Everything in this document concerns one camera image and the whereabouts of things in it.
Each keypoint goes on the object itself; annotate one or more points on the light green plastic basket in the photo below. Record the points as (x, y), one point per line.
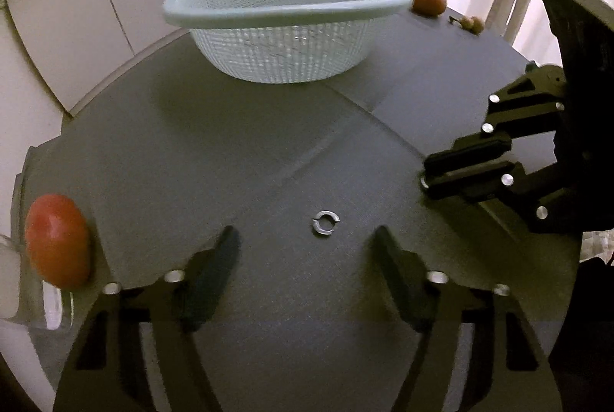
(288, 47)

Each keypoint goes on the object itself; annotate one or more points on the white cabinet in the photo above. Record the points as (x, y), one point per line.
(62, 9)

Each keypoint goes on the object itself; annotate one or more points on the large red tomato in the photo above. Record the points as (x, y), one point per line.
(57, 244)

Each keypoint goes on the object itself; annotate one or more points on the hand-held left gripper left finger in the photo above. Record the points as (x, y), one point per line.
(213, 277)

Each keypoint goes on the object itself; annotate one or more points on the grey tablecloth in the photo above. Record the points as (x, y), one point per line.
(268, 143)

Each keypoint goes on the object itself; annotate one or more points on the glass bottle with black lid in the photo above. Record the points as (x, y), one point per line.
(29, 297)

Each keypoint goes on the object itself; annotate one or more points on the small silver earring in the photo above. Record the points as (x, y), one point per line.
(316, 227)

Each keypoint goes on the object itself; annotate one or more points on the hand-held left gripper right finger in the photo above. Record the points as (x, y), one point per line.
(398, 277)

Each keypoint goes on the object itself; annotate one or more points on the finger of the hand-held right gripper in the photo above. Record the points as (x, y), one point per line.
(460, 186)
(467, 150)

